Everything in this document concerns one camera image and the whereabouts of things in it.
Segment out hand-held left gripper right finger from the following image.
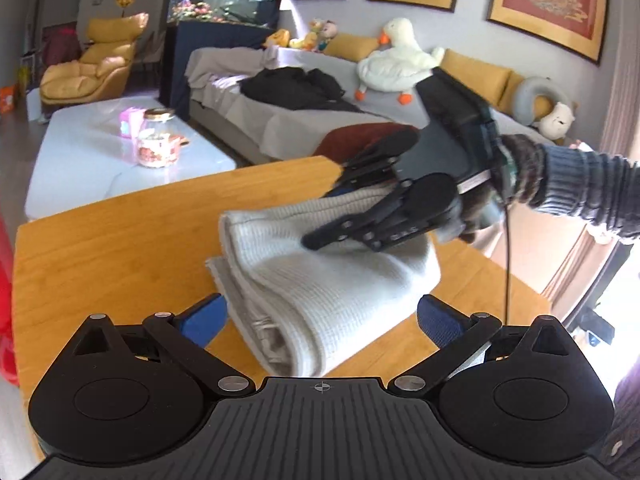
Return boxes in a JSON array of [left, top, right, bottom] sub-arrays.
[[387, 294, 576, 398]]

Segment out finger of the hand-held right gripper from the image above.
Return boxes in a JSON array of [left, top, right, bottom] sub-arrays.
[[324, 147, 403, 200], [301, 180, 436, 253]]

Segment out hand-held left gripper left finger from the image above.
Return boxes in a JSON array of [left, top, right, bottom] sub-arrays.
[[74, 292, 256, 396]]

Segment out white knitted towel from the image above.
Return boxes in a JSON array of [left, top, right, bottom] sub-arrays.
[[206, 187, 442, 377]]

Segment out person's right forearm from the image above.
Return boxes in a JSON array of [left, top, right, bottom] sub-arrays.
[[500, 134, 640, 242]]

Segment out black clothes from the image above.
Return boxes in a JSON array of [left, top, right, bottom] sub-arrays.
[[240, 66, 363, 113]]

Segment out person's right hand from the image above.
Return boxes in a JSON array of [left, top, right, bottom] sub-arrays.
[[440, 192, 507, 247]]

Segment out dark red cushion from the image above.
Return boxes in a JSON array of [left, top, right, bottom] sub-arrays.
[[315, 122, 418, 163]]

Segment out yellow cushion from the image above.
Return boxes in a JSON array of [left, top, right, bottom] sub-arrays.
[[497, 71, 556, 117], [440, 49, 513, 108], [322, 32, 383, 61]]

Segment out grey neck pillow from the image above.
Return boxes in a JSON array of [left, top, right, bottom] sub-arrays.
[[512, 76, 556, 128]]

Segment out white goose plush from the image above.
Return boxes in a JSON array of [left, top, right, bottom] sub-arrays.
[[355, 17, 446, 106]]

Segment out grey sofa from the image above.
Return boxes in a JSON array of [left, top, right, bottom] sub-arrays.
[[185, 45, 556, 166]]

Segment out white cow plush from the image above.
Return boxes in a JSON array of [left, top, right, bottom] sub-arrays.
[[532, 101, 578, 142]]

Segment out yellow duck plush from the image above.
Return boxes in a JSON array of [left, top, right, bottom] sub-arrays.
[[290, 30, 321, 52]]

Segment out pink pig plush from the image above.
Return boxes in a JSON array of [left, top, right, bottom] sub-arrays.
[[310, 19, 341, 53]]

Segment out orange plush toy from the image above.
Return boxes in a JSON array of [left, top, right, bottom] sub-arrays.
[[264, 27, 292, 50]]

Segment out large red framed picture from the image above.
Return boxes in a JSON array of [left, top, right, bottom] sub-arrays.
[[486, 0, 610, 65]]

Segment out beige blanket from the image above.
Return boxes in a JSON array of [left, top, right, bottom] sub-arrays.
[[186, 46, 301, 88]]

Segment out white coffee table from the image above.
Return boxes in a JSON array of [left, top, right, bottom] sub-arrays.
[[25, 97, 237, 221]]

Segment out red cloth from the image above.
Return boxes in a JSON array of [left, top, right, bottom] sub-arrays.
[[0, 215, 21, 386]]

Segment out glass jar with gold lid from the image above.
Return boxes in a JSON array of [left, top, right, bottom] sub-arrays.
[[143, 108, 174, 136]]

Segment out dark cabinet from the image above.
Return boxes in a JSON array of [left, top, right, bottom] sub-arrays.
[[159, 20, 273, 121]]

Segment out pink box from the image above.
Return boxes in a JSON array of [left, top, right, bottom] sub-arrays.
[[118, 108, 144, 138]]

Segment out glass fish tank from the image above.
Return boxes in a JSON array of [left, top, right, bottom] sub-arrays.
[[167, 0, 281, 28]]

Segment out person's dark clothing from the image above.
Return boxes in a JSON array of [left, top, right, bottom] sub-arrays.
[[602, 360, 640, 480]]

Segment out yellow armchair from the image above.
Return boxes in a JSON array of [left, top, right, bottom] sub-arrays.
[[40, 12, 149, 106]]

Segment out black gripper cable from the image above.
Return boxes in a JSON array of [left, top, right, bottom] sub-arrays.
[[500, 180, 514, 328]]

